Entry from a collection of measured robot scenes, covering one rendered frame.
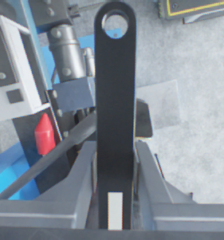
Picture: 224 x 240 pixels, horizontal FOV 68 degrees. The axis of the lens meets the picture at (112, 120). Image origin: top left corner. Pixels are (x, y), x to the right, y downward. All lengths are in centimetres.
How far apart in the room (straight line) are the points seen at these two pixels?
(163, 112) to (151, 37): 67
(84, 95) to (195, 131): 145
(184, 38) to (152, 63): 34
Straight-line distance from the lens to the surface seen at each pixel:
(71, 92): 61
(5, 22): 52
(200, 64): 178
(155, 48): 166
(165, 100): 153
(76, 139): 28
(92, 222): 34
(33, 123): 62
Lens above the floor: 161
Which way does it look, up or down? 75 degrees down
